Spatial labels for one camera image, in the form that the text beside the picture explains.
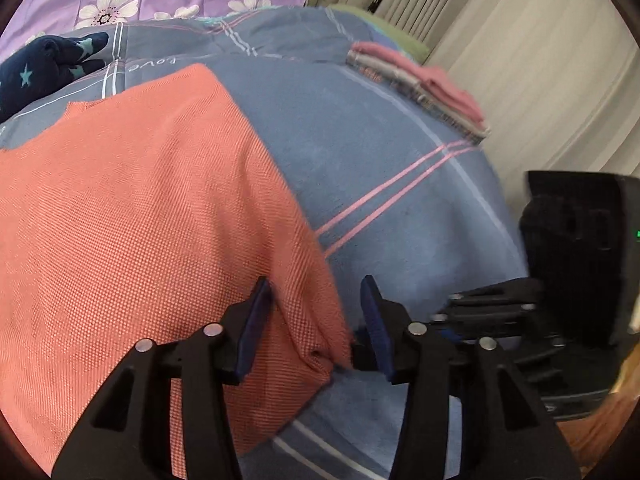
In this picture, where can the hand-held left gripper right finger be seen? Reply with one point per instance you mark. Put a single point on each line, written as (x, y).
(375, 320)

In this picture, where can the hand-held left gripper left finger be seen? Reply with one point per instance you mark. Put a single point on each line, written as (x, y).
(255, 320)

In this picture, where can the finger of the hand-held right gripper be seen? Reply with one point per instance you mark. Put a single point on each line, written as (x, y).
(500, 294)
(362, 355)

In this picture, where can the orange long-sleeve shirt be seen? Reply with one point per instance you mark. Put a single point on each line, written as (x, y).
(125, 210)

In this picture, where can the stack of folded clothes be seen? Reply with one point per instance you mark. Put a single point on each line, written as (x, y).
(430, 87)

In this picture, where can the blue plaid blanket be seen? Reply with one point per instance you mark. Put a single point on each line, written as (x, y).
(375, 160)

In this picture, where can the white curtain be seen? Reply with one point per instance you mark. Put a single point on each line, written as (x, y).
(525, 60)

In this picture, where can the green pillow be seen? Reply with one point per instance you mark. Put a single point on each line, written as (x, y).
(395, 35)

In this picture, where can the navy star print garment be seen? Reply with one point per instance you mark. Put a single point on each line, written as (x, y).
(35, 70)

